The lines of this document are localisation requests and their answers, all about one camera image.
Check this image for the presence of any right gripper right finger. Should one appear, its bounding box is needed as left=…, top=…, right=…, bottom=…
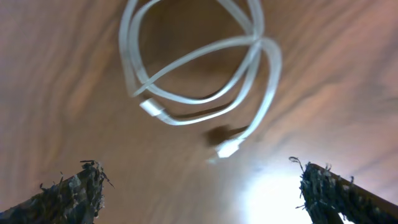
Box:
left=289, top=156, right=397, bottom=224

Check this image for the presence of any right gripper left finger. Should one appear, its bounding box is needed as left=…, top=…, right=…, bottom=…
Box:
left=1, top=160, right=110, bottom=224

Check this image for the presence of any white usb cable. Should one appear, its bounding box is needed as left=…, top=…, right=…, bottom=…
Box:
left=118, top=0, right=283, bottom=159

